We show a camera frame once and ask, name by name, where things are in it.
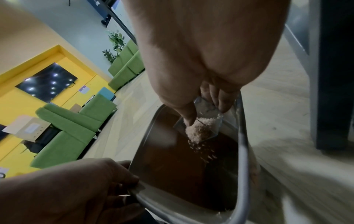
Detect person's left hand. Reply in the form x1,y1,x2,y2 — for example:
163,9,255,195
0,157,148,224

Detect person's right hand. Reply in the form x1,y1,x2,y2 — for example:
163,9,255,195
123,0,291,127

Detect clear plastic bag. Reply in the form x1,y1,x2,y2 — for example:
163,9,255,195
173,96,225,144

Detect stainless steel pot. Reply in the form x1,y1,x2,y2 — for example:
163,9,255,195
119,91,261,224

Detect black bag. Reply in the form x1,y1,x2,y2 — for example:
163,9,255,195
23,126,62,154

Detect large green sofa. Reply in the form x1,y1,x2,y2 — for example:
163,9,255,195
30,94,118,169

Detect open cardboard box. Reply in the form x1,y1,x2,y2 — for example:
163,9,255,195
2,115,52,143

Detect white rice grains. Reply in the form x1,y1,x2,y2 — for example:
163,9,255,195
185,117,223,165

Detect green potted plant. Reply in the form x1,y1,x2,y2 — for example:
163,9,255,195
102,31,127,64

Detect black long table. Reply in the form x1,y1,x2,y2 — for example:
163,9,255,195
86,0,136,45

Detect light blue cushion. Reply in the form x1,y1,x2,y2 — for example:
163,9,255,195
98,87,117,103

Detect black wall television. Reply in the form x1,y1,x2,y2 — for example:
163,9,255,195
15,62,78,103

